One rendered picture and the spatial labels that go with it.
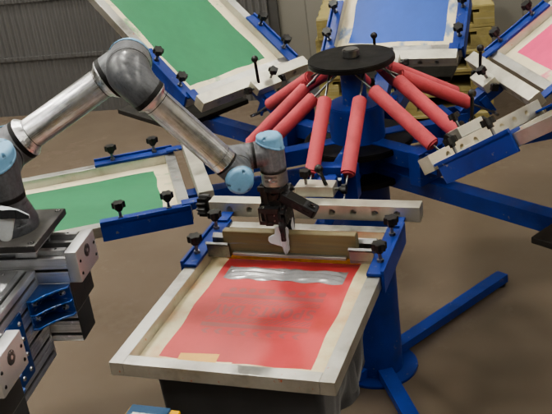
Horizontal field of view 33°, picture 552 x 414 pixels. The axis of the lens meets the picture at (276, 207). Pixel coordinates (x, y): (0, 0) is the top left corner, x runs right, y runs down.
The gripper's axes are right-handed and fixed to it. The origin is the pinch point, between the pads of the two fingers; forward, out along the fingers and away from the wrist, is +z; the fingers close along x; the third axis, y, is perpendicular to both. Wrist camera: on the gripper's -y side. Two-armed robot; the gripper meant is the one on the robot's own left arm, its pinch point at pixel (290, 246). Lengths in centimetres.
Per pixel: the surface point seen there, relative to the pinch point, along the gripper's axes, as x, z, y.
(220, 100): -95, -12, 57
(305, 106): -67, -19, 13
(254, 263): 1.5, 5.3, 11.6
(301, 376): 59, 2, -21
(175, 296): 27.3, 2.3, 25.5
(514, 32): -144, -21, -51
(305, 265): 1.4, 5.3, -4.5
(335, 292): 15.5, 5.3, -17.1
